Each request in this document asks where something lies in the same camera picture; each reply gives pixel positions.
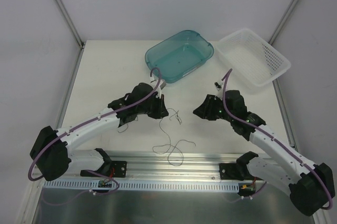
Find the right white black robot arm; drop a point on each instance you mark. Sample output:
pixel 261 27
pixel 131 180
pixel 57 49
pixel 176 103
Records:
pixel 310 186

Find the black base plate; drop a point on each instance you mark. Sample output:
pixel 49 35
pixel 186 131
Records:
pixel 118 168
pixel 234 171

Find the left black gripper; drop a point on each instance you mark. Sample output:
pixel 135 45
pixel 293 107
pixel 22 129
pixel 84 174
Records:
pixel 157 107

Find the aluminium mounting rail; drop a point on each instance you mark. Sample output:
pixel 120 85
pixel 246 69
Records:
pixel 185 162

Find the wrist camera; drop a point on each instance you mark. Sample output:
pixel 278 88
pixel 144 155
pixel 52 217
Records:
pixel 161 83
pixel 219 86

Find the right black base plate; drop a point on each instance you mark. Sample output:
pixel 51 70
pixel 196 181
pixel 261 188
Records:
pixel 234 171

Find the teal transparent plastic tub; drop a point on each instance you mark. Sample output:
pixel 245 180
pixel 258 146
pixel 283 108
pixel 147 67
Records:
pixel 179 55

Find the white slotted cable duct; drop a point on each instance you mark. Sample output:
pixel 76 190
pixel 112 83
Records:
pixel 143 185

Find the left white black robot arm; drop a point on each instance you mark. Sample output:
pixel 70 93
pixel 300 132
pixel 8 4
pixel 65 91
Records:
pixel 53 151

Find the white perforated plastic basket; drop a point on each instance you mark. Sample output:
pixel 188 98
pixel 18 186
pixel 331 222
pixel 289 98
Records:
pixel 255 63

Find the aluminium frame post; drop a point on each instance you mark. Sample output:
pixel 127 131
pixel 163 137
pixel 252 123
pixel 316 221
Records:
pixel 283 21
pixel 67 18

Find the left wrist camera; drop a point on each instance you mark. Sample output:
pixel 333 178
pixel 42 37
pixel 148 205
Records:
pixel 161 83

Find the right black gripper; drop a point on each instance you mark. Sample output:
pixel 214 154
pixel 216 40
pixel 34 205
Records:
pixel 206 108

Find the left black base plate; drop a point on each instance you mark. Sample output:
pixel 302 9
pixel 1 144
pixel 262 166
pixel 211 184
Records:
pixel 118 168

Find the right aluminium frame post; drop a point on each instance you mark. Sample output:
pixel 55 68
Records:
pixel 283 21

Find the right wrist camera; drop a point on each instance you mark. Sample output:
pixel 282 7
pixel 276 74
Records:
pixel 219 86

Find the left aluminium frame post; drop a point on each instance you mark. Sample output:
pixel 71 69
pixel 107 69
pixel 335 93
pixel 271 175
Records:
pixel 67 18

